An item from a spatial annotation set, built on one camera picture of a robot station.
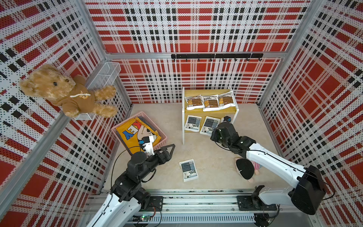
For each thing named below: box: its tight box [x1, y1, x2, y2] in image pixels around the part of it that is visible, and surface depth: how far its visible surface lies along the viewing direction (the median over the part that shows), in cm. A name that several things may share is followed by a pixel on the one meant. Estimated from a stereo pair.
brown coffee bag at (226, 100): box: [217, 90, 236, 110], surface depth 75 cm
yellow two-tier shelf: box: [181, 87, 240, 146], surface depth 76 cm
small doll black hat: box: [235, 158, 255, 180], surface depth 80 cm
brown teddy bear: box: [19, 64, 118, 118], surface depth 54 cm
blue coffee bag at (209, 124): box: [199, 115, 221, 137], surface depth 86 cm
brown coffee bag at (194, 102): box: [184, 94, 205, 111], surface depth 75 cm
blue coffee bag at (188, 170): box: [179, 158, 199, 183], surface depth 86 cm
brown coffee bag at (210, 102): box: [201, 94, 220, 112], surface depth 75 cm
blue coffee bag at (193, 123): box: [184, 114, 203, 132], surface depth 88 cm
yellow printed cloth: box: [115, 117, 162, 155], surface depth 96 cm
